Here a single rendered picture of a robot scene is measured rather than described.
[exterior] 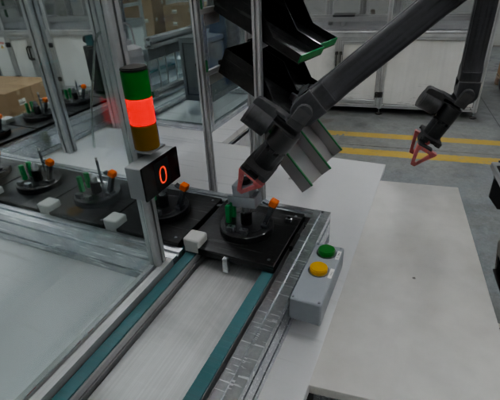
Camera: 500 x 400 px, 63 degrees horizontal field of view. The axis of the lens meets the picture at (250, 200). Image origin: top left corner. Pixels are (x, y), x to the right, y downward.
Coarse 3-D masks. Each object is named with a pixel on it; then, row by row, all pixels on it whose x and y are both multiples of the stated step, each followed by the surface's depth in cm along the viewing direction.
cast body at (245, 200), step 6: (246, 180) 98; (234, 186) 98; (246, 186) 97; (234, 192) 99; (246, 192) 98; (252, 192) 99; (258, 192) 100; (228, 198) 103; (234, 198) 100; (240, 198) 99; (246, 198) 99; (252, 198) 98; (258, 198) 100; (234, 204) 101; (240, 204) 100; (246, 204) 99; (252, 204) 99; (258, 204) 100
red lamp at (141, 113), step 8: (128, 104) 75; (136, 104) 74; (144, 104) 75; (152, 104) 76; (128, 112) 76; (136, 112) 75; (144, 112) 75; (152, 112) 77; (136, 120) 76; (144, 120) 76; (152, 120) 77
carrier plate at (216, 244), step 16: (224, 208) 115; (240, 208) 115; (256, 208) 115; (208, 224) 109; (288, 224) 107; (208, 240) 102; (224, 240) 102; (272, 240) 101; (288, 240) 101; (208, 256) 99; (240, 256) 96; (256, 256) 96; (272, 256) 95; (272, 272) 93
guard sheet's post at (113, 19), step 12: (108, 0) 68; (108, 12) 68; (120, 12) 70; (108, 24) 69; (120, 24) 71; (108, 36) 70; (120, 36) 72; (120, 48) 72; (120, 60) 72; (120, 84) 74; (120, 96) 77; (132, 144) 80; (144, 204) 87; (144, 216) 90; (156, 216) 91; (156, 228) 92; (156, 240) 93; (156, 252) 93; (156, 264) 95
